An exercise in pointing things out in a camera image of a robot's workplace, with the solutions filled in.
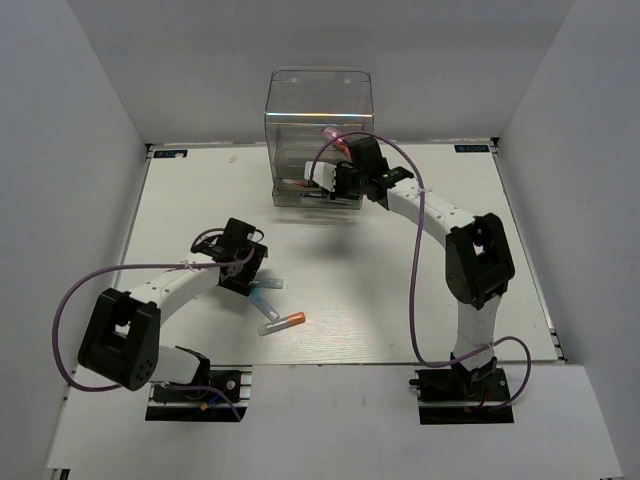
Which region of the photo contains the blue highlighter marker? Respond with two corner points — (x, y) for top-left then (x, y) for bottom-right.
(248, 288), (280, 322)

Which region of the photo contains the red gel pen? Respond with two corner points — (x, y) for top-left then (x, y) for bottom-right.
(281, 179), (311, 190)

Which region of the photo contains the orange highlighter marker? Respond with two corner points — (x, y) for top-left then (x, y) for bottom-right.
(257, 312), (306, 337)

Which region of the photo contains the clear plastic drawer organizer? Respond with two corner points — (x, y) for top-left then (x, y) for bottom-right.
(264, 67), (374, 210)

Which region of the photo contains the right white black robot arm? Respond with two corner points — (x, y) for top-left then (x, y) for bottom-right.
(327, 134), (515, 399)

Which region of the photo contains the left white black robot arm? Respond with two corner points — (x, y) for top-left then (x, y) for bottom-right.
(78, 218), (268, 399)

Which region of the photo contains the green highlighter marker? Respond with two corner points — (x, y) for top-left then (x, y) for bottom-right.
(252, 278), (284, 289)

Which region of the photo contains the right blue table sticker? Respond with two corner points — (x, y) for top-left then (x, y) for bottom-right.
(454, 144), (490, 153)

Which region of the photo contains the blue table sticker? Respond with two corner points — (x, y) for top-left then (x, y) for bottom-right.
(153, 150), (188, 159)
(454, 144), (490, 153)

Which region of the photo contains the left blue table sticker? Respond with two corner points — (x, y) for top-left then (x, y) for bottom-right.
(153, 150), (188, 159)

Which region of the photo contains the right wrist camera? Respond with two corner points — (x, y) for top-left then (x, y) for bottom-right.
(304, 161), (337, 193)

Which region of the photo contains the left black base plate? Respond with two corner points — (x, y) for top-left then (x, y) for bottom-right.
(145, 366), (252, 423)

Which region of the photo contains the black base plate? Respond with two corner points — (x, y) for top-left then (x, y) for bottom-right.
(145, 366), (252, 423)
(409, 368), (514, 426)

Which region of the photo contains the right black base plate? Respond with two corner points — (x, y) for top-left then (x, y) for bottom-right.
(409, 368), (514, 426)

